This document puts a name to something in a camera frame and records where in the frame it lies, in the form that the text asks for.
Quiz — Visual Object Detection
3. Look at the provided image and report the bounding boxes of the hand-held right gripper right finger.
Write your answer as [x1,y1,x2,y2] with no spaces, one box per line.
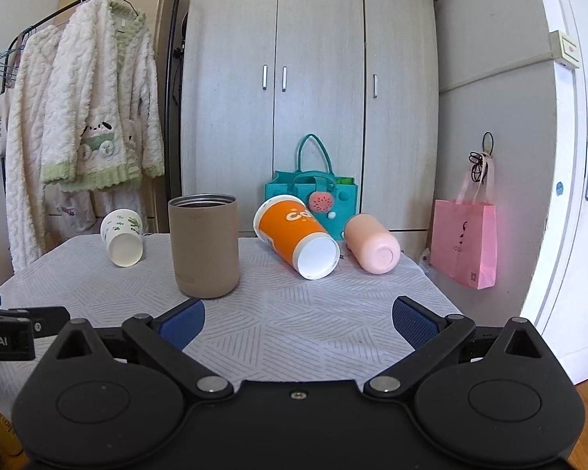
[363,296,558,398]

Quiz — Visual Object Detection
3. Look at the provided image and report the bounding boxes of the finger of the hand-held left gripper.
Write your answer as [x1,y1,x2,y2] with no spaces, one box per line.
[0,290,71,340]

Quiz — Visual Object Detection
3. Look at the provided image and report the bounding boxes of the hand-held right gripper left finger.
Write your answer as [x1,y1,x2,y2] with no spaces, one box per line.
[44,298,234,401]

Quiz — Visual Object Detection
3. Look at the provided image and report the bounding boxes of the tan insulated tumbler cup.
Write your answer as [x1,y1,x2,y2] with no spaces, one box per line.
[168,194,240,299]

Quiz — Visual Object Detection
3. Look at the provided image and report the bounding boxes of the pink cup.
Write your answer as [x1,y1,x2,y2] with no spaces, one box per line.
[344,213,401,274]

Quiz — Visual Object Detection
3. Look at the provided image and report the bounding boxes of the white leaf-print paper cup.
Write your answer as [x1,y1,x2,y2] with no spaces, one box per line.
[100,208,144,268]

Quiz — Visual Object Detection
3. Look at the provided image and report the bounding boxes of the orange paper cup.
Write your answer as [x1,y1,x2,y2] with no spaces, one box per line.
[253,195,341,281]

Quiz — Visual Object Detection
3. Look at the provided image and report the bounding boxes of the yellow container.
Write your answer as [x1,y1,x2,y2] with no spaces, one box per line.
[0,394,27,468]

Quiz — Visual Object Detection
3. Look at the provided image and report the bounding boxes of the pink paper shopping bag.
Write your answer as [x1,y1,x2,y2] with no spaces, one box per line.
[428,157,498,289]

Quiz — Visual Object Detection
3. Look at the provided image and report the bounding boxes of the white printed cloth bag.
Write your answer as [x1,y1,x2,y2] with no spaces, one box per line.
[46,186,99,236]

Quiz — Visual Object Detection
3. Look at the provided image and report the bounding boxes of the white patterned tablecloth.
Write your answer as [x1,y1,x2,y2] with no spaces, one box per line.
[0,232,464,402]

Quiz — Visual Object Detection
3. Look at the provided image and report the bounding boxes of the watermelon plush charm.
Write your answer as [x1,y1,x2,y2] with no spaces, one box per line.
[310,191,336,217]

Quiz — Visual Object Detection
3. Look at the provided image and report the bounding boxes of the teal felt tote bag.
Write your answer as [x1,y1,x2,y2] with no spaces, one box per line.
[265,134,359,242]

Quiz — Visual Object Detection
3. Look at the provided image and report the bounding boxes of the white fleece robe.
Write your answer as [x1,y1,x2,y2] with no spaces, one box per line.
[5,24,148,272]

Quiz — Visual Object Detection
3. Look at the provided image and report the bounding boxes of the white door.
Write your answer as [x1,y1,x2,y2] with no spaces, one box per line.
[517,0,588,385]

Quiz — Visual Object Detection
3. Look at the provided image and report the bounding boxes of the grey wooden wardrobe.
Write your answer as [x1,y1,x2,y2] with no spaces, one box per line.
[180,0,442,250]

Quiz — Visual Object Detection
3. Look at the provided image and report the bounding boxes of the white green fleece jacket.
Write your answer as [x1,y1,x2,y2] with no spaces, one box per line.
[40,0,166,193]

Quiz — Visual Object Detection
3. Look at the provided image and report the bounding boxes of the black metal clothes rack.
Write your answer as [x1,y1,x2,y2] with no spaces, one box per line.
[0,0,184,236]

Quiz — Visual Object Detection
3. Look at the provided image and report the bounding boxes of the black hair ties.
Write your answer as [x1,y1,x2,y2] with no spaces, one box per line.
[468,132,495,182]

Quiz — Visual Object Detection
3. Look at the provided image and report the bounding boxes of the wire clothes hangers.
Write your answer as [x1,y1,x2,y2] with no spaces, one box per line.
[0,34,25,84]

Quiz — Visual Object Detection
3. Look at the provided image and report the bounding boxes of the beige wall box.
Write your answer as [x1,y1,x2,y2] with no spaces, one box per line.
[549,30,583,69]

